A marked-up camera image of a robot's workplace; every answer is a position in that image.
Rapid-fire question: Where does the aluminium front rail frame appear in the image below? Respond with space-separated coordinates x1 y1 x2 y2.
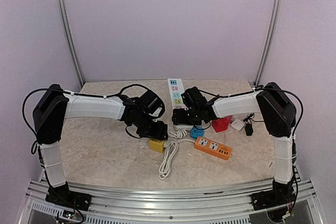
16 178 326 223

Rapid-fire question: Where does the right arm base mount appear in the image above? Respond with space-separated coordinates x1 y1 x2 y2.
251 190 296 210

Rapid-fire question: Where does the pink plug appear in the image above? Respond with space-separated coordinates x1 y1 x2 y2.
226 115 233 122

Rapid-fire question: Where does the white cable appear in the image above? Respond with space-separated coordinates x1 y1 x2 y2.
157 138 196 180

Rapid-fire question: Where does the white strip cord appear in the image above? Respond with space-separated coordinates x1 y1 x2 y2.
167 129 191 140

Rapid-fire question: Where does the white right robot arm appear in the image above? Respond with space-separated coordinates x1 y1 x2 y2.
172 82 302 205

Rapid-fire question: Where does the yellow cube socket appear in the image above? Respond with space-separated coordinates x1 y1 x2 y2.
149 138 165 153

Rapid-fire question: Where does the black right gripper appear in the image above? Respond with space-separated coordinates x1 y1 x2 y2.
172 107 202 125

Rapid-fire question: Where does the aluminium corner post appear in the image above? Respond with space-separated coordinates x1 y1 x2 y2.
57 0 86 88
250 0 281 87

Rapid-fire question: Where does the blue plug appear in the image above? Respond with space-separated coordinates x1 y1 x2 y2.
190 127 205 140

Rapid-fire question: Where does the small circuit board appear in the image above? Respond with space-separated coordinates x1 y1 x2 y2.
55 210 80 222

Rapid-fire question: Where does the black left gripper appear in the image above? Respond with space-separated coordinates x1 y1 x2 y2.
133 112 168 141

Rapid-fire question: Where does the black plug with cable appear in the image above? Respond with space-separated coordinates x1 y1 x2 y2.
243 113 263 136

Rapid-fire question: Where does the long white power strip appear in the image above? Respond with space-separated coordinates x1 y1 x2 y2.
167 78 192 131

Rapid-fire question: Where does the red cube socket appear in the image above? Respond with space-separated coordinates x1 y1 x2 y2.
212 118 230 133

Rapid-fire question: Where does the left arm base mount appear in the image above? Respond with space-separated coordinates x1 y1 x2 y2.
45 191 92 211

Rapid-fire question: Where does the orange power strip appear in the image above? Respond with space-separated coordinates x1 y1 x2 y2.
194 136 232 161

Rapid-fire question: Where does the left aluminium corner post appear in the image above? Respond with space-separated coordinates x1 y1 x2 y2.
57 0 86 88

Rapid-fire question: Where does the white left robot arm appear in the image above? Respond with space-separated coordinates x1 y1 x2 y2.
22 84 168 206

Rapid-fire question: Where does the right aluminium corner post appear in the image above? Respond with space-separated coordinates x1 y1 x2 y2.
250 0 281 87

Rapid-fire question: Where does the white plug adapter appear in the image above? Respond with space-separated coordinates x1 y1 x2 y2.
230 119 245 132

